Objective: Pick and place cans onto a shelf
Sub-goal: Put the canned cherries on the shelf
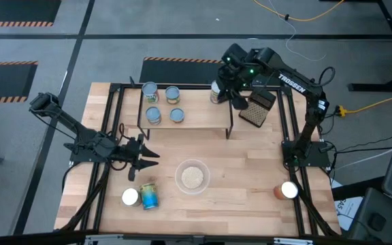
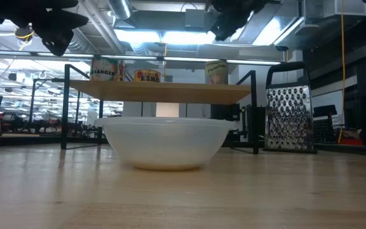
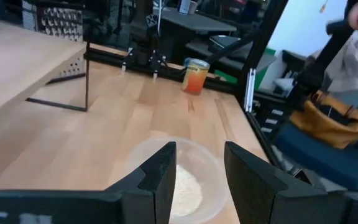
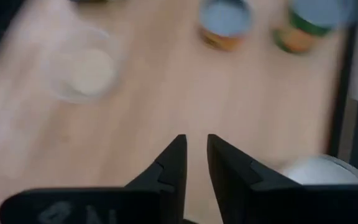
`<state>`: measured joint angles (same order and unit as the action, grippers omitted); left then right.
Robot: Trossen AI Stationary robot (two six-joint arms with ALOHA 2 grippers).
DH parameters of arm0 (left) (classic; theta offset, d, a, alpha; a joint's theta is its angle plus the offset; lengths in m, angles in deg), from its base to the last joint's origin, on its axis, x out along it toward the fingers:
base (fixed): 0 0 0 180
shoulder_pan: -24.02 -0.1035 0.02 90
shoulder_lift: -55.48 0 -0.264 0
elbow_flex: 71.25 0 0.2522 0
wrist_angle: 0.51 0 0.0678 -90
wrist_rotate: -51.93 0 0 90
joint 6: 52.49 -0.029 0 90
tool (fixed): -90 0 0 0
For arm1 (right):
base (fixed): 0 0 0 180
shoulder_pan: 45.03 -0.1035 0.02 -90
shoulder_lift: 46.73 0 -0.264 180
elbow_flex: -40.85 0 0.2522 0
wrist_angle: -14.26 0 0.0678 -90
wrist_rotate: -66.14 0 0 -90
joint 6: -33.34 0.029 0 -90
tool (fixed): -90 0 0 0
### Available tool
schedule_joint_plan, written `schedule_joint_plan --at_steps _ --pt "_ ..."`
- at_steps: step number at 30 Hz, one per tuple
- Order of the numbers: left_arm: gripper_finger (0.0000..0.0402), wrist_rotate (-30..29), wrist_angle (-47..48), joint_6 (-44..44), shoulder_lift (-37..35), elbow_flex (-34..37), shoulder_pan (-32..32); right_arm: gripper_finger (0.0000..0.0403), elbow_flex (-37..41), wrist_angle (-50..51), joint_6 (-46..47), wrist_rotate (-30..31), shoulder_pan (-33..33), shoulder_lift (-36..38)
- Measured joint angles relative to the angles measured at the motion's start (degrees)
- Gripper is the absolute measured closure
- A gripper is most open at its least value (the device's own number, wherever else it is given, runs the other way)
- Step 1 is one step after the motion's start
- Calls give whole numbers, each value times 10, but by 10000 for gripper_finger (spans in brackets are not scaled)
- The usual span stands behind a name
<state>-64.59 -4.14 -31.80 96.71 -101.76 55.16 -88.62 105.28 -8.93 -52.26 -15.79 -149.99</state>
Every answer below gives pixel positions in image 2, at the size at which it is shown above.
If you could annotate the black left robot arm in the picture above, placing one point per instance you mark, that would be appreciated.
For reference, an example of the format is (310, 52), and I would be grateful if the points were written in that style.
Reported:
(2, 11)

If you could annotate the silver ventilation duct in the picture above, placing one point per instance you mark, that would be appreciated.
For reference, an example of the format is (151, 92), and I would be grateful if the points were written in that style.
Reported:
(119, 8)

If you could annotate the translucent plastic bowl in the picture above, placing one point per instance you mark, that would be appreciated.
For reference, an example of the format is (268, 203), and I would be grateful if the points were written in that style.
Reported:
(167, 143)

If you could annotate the tall peaches can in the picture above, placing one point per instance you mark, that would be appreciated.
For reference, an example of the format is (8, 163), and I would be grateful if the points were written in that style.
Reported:
(216, 73)

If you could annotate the short green oranges can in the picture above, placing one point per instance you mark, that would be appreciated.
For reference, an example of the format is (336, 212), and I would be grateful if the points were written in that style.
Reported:
(103, 70)

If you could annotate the long ceiling light strip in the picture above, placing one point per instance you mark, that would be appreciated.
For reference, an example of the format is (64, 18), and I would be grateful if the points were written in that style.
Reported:
(189, 59)

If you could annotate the wooden shelf with black frame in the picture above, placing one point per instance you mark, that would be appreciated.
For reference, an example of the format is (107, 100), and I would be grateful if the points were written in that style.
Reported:
(65, 111)

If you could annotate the black office chair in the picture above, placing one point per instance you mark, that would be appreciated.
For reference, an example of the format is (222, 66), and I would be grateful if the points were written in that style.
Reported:
(324, 111)

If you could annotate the red label can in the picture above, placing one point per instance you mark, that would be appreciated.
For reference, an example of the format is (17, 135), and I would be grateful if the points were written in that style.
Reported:
(121, 73)

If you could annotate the short yellow pineapple rings can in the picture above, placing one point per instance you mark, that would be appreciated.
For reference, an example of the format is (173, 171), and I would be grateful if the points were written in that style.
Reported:
(147, 76)

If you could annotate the metal box grater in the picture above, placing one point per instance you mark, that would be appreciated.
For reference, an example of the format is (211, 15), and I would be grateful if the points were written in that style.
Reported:
(289, 117)

